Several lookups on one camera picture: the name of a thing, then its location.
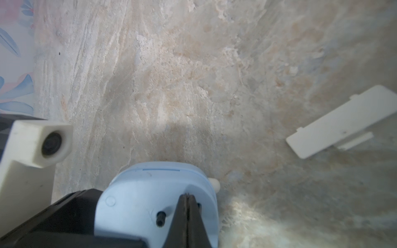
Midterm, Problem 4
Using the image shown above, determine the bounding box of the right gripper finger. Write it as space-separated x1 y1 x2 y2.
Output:
163 194 211 248

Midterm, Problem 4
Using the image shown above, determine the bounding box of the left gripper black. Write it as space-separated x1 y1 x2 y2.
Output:
1 189 146 248

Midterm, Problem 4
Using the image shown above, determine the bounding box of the light blue alarm clock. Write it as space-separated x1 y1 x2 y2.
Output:
94 162 220 248

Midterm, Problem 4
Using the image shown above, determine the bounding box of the white battery cover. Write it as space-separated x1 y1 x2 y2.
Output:
286 85 397 159

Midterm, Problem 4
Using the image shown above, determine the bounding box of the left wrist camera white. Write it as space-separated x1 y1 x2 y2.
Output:
1 119 73 236

